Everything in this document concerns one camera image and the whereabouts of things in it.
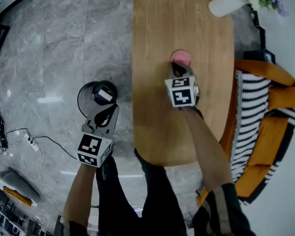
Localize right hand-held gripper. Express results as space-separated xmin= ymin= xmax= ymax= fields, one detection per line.
xmin=164 ymin=62 xmax=200 ymax=108

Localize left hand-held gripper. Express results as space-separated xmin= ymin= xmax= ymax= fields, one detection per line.
xmin=76 ymin=104 xmax=119 ymax=168

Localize pink round object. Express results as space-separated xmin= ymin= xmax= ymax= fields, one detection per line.
xmin=170 ymin=49 xmax=192 ymax=67

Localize small white packet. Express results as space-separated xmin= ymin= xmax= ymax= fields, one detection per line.
xmin=97 ymin=89 xmax=113 ymax=102

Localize black round waste bin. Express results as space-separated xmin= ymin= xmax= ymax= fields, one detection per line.
xmin=77 ymin=80 xmax=119 ymax=119

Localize person's right forearm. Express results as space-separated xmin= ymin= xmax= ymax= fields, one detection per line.
xmin=182 ymin=106 xmax=234 ymax=192

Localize person's left forearm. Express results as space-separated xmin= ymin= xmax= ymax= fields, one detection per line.
xmin=63 ymin=162 xmax=100 ymax=228

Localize oval wooden table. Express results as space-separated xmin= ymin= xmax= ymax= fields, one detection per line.
xmin=132 ymin=0 xmax=235 ymax=168

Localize black and white striped blanket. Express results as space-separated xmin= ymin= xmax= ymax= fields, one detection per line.
xmin=230 ymin=70 xmax=295 ymax=184

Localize white power strip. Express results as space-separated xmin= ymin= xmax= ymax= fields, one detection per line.
xmin=23 ymin=134 xmax=40 ymax=152

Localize person's black trousers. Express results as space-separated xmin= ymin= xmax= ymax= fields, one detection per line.
xmin=95 ymin=148 xmax=203 ymax=236

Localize grey padded seat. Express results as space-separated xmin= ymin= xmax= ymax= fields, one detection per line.
xmin=0 ymin=170 xmax=41 ymax=203

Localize orange padded seat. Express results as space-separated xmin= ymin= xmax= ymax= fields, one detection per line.
xmin=2 ymin=185 xmax=33 ymax=207

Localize cluttered storage rack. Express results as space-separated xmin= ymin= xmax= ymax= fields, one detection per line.
xmin=0 ymin=180 xmax=64 ymax=236

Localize black cable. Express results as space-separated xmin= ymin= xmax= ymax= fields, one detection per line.
xmin=0 ymin=128 xmax=31 ymax=155
xmin=30 ymin=135 xmax=78 ymax=161

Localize white cable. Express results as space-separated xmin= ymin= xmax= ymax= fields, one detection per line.
xmin=34 ymin=146 xmax=60 ymax=204

